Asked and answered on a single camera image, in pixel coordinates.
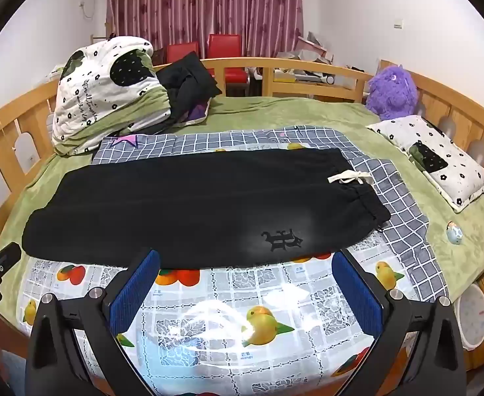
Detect white floral pillow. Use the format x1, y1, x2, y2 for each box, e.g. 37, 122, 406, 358
366, 115, 484, 214

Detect purple cloth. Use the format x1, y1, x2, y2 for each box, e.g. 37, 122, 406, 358
184, 99, 212, 126

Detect pile of boxes and papers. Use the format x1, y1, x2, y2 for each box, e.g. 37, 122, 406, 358
273, 31, 375, 87

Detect fruit print checked blanket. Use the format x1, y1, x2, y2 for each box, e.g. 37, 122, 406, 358
17, 126, 449, 396

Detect red chair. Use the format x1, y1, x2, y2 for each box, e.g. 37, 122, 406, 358
206, 34, 249, 96
166, 41, 201, 64

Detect pile of black clothes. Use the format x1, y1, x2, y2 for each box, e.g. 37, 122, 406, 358
155, 51, 223, 126

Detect black pants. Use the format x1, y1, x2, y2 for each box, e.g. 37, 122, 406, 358
21, 147, 392, 269

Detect purple plush toy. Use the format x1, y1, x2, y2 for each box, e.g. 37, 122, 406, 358
366, 64, 419, 121

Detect folded white floral quilt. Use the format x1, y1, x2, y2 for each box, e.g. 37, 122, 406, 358
51, 36, 174, 156

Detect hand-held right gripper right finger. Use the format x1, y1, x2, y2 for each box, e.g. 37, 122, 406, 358
330, 249, 467, 396

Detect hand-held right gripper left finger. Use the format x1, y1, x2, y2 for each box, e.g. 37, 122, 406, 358
24, 248, 162, 396

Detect white plastic bucket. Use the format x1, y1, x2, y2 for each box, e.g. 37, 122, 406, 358
454, 282, 484, 351

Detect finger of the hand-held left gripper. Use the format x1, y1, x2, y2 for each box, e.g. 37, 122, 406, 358
0, 242, 22, 275

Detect person's leg in jeans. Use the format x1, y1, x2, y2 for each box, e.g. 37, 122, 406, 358
1, 350, 30, 396

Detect pink striped curtain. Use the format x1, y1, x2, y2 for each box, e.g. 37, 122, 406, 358
106, 0, 304, 60

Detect small blue white toy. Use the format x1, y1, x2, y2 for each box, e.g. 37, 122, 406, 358
446, 221, 464, 245

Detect wooden bed frame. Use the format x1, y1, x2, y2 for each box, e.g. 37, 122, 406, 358
0, 55, 484, 380

